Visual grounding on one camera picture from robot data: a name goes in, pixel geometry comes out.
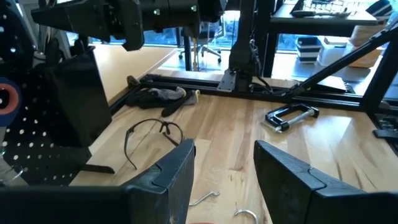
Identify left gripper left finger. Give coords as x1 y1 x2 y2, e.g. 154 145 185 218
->
0 139 197 224

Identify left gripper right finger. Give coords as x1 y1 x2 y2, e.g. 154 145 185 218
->
253 139 398 224

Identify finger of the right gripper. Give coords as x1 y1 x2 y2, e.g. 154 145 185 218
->
30 0 109 34

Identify light wood desk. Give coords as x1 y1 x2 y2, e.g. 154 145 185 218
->
93 43 178 103

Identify silver pegboard hook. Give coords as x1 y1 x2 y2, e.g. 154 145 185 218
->
234 208 259 224
11 167 25 182
188 190 221 207

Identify black metal pegboard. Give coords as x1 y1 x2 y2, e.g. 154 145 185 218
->
0 0 116 187

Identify grey office chair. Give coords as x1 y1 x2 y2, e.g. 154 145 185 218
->
178 29 223 65

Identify black C-clamp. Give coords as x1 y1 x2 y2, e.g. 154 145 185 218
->
261 103 320 133

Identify clear safety glasses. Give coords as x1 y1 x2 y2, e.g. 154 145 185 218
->
123 118 185 170

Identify white container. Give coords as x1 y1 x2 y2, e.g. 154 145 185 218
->
317 37 352 66

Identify striped stacked boxes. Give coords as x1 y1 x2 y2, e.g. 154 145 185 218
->
295 36 323 65

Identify brown cardboard box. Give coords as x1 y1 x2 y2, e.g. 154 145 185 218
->
349 24 383 68

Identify dark side desk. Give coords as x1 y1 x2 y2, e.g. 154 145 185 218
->
270 0 383 38

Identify red blue handled scissors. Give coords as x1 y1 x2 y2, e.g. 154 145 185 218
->
0 77 21 127

